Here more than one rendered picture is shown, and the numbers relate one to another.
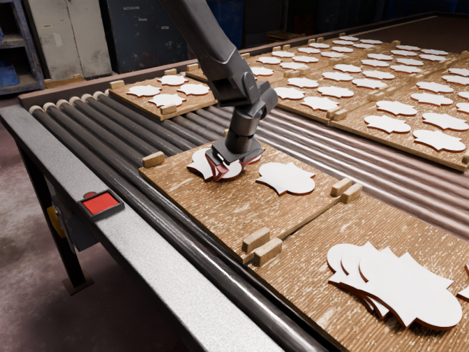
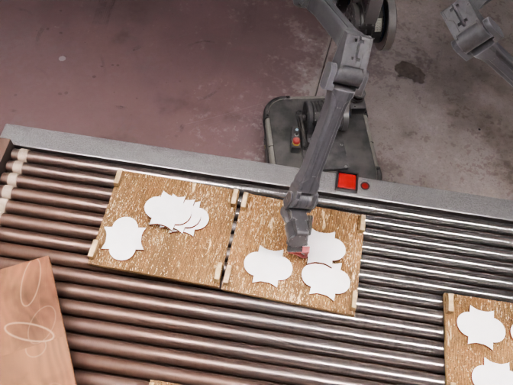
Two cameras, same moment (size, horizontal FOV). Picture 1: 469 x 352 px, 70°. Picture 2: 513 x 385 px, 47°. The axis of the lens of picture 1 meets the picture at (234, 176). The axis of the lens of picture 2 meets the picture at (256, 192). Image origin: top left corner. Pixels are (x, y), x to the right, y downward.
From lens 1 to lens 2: 187 cm
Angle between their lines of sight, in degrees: 82
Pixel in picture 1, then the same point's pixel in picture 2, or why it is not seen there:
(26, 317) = not seen: hidden behind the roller
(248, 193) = (279, 237)
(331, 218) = (220, 246)
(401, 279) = (170, 211)
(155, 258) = (284, 175)
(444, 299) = (151, 211)
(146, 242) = not seen: hidden behind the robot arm
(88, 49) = not seen: outside the picture
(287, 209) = (247, 238)
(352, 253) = (196, 218)
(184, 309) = (249, 163)
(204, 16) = (308, 154)
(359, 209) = (208, 266)
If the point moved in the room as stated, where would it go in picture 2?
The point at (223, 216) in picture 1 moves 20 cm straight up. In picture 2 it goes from (275, 210) to (281, 178)
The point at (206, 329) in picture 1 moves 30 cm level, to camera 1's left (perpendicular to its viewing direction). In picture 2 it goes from (234, 163) to (298, 122)
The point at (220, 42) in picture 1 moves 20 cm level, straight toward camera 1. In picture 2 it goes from (302, 169) to (254, 124)
